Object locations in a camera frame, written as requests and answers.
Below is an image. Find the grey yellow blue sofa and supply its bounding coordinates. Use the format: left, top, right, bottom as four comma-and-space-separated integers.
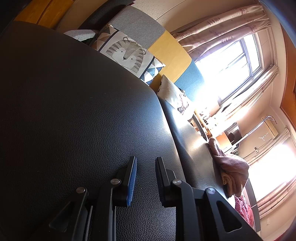
63, 5, 206, 98

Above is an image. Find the wooden wardrobe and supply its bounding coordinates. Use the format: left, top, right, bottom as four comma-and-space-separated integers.
14, 0, 74, 29

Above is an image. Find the pink patterned curtain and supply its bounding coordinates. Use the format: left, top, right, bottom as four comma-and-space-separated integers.
217, 65, 280, 118
242, 126, 290, 165
172, 6, 272, 63
257, 179, 296, 219

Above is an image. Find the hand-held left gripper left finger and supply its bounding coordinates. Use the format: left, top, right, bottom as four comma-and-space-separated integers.
32, 156, 137, 241

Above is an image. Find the glass window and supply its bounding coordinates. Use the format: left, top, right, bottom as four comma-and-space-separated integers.
248, 144, 296, 200
195, 32, 278, 102

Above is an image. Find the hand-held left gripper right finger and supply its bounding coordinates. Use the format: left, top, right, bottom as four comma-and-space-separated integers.
155, 157, 262, 241

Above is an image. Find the dark flat screen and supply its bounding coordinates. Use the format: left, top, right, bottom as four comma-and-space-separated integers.
223, 122, 242, 144

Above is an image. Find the metal clothes rack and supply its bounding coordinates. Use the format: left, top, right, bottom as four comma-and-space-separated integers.
232, 115, 277, 149

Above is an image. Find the deer print cushion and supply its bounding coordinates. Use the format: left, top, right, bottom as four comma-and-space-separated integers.
157, 75, 197, 121

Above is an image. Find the tiger print cushion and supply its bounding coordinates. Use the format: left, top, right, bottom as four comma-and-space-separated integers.
89, 23, 166, 87

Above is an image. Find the black rolled mat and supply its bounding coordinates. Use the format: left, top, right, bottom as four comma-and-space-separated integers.
77, 5, 130, 30

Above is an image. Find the beige cloth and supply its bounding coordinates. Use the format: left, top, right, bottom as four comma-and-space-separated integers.
221, 173, 232, 186

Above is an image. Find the wooden desk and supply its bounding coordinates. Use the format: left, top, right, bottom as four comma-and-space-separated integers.
194, 109, 243, 149

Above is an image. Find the row of small desk ornaments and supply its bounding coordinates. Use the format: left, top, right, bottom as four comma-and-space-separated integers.
199, 111, 219, 127

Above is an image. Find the red garment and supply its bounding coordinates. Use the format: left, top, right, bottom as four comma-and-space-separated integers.
234, 195, 255, 229

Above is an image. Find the light wooden cabinet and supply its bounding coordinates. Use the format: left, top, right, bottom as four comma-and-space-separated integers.
264, 118, 279, 139

